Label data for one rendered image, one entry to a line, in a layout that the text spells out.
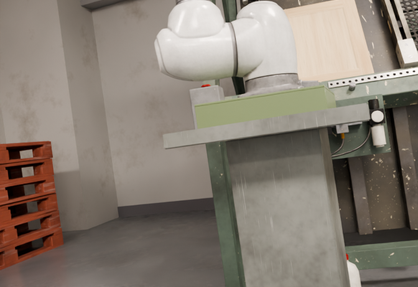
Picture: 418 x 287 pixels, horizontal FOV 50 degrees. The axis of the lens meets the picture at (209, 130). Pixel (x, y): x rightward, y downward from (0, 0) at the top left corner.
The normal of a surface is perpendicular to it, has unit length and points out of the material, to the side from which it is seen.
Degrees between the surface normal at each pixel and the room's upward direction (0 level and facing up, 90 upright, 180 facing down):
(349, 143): 90
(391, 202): 90
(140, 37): 90
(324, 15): 60
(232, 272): 90
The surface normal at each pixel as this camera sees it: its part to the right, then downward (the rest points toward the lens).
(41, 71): -0.33, 0.02
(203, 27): 0.15, -0.14
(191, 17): -0.07, -0.09
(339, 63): -0.24, -0.50
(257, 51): -0.04, 0.12
